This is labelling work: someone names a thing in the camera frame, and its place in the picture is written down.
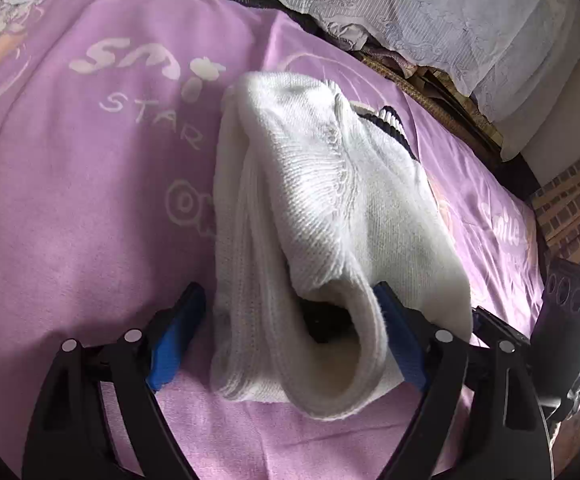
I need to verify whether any purple printed blanket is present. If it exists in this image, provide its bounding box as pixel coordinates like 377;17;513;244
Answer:
0;0;551;480

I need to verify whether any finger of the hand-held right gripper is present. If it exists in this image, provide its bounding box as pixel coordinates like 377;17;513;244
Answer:
470;305;533;356

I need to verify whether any brown woven mat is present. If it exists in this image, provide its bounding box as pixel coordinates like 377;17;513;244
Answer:
360;45;506;161

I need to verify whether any grey lace bedding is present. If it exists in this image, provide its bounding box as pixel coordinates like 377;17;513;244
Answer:
2;0;580;161

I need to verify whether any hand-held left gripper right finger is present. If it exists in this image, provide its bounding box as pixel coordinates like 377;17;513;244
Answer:
370;281;553;480

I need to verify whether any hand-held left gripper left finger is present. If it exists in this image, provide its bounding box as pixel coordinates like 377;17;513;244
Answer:
22;282;207;480

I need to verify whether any white sock with black stripes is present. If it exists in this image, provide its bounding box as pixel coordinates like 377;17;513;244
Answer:
210;71;473;420

